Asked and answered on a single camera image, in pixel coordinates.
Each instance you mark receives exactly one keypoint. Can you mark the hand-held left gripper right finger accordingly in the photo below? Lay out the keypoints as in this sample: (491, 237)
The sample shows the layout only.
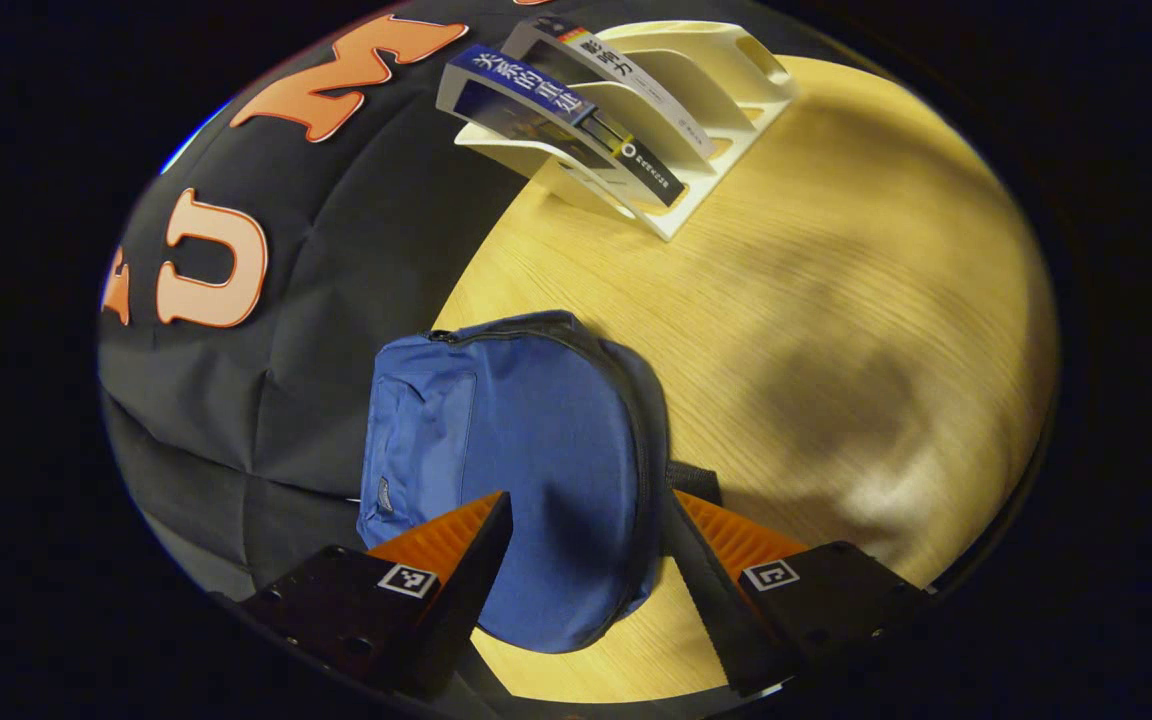
(706, 590)

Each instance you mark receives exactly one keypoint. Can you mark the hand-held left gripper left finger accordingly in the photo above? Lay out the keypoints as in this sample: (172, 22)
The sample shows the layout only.
(471, 590)

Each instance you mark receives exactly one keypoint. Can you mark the blue schoolbag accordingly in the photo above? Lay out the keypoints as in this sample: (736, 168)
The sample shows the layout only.
(536, 430)

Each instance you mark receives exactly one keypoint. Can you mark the white bookshelf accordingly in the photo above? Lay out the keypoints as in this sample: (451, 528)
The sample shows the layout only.
(736, 100)

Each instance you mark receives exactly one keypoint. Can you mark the blue spine book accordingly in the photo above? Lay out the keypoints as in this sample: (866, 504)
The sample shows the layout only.
(536, 85)

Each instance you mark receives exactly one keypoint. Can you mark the grey white spine book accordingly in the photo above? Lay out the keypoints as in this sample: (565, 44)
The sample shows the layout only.
(636, 85)

